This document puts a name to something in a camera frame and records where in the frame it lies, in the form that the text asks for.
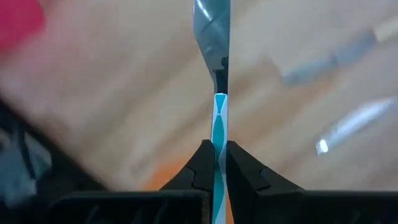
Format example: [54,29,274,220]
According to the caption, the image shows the pink-red plastic bin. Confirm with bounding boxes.
[0,0,47,56]

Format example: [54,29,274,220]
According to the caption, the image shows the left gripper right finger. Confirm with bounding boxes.
[226,141,398,224]

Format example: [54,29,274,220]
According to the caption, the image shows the cream handled knife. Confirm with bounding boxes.
[281,18,398,87]

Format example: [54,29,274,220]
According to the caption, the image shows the orange plastic bin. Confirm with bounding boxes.
[141,154,234,224]

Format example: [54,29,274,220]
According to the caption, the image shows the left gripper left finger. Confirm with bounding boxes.
[49,139,215,224]

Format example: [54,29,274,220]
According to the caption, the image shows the blue white patterned knife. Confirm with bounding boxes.
[193,0,231,224]

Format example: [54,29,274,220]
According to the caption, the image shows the blue white patterned fork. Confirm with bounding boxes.
[315,95,398,156]

